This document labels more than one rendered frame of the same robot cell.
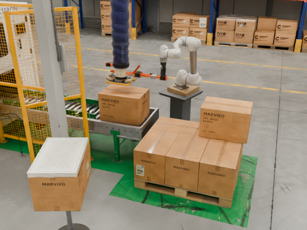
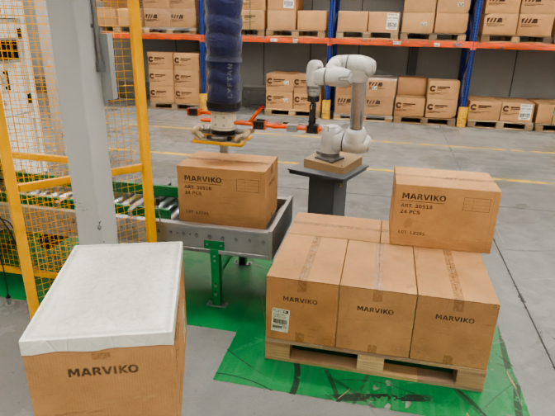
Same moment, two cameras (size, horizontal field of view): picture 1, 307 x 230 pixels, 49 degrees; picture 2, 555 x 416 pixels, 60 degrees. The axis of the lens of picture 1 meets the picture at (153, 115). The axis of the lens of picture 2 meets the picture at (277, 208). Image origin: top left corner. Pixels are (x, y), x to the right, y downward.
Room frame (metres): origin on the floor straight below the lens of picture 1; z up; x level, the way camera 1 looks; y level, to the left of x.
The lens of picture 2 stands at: (1.14, 0.51, 1.82)
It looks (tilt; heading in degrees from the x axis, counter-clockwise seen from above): 21 degrees down; 352
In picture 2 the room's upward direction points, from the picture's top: 1 degrees clockwise
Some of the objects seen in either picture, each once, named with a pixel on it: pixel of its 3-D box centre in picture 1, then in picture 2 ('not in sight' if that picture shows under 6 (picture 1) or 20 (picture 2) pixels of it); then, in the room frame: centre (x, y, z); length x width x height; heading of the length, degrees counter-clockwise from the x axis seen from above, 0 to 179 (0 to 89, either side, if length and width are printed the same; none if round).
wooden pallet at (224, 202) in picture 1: (190, 170); (372, 314); (3.72, -0.49, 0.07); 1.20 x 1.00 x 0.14; 70
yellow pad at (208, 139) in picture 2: (118, 81); (219, 139); (4.28, 0.47, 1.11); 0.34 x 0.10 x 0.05; 71
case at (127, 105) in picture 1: (124, 104); (229, 188); (4.35, 0.40, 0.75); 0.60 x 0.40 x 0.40; 71
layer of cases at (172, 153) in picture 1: (191, 152); (377, 277); (3.72, -0.49, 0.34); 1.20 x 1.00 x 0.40; 70
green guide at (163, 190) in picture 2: (66, 96); (103, 182); (5.00, 1.39, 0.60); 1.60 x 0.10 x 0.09; 70
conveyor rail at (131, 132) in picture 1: (65, 121); (105, 226); (4.32, 1.26, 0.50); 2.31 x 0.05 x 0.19; 70
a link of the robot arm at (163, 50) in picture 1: (164, 51); (316, 73); (4.18, -0.14, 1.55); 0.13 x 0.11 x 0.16; 61
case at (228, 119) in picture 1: (225, 118); (439, 207); (3.88, -0.92, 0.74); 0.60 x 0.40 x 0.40; 71
